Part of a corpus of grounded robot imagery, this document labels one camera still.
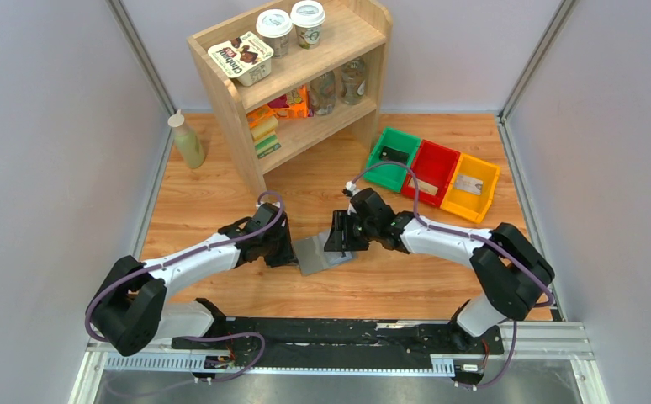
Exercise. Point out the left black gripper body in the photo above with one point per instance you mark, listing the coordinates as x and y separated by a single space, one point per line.
283 245

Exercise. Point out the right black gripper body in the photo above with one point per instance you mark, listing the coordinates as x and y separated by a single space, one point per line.
338 232

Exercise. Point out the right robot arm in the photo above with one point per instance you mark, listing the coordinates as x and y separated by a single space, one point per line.
512 273

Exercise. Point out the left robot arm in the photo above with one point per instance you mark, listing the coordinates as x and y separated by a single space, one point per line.
127 310

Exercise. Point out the tan card in red bin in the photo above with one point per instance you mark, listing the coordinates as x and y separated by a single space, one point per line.
431 190

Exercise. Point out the black card in green bin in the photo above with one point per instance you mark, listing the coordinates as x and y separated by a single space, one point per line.
389 154

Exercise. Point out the silver card in yellow bin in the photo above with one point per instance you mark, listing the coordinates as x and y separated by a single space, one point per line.
469 184

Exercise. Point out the red plastic bin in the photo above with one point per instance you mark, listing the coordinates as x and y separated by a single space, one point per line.
434 164

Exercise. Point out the green plastic bin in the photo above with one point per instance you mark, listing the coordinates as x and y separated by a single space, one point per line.
391 175

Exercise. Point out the yellow plastic bin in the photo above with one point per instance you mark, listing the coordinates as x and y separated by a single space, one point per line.
469 206

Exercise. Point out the stacked sponges pack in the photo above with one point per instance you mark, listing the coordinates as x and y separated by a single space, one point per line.
263 124

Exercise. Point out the wooden shelf unit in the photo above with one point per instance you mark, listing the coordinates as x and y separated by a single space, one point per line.
351 29

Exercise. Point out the green squeeze bottle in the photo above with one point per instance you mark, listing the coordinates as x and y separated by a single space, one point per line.
186 140

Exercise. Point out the orange snack package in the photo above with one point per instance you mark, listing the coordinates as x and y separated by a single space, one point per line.
292 105

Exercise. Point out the left clear glass jar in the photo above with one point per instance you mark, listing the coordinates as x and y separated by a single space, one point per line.
322 92

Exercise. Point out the clear glass jar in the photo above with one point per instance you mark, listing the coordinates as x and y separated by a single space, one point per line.
322 92
353 81

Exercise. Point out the right clear glass jar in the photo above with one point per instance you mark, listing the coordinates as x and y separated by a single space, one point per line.
353 81

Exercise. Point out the Chobani yogurt pack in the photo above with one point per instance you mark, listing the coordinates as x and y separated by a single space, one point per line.
246 58

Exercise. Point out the right paper coffee cup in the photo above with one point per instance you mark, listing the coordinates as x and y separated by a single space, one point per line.
308 18

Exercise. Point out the paper coffee cup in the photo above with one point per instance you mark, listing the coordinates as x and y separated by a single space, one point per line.
308 18
275 26

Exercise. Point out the left paper coffee cup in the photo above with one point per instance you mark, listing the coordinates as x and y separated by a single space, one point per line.
275 26

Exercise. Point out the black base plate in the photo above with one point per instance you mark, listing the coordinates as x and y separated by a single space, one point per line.
340 343

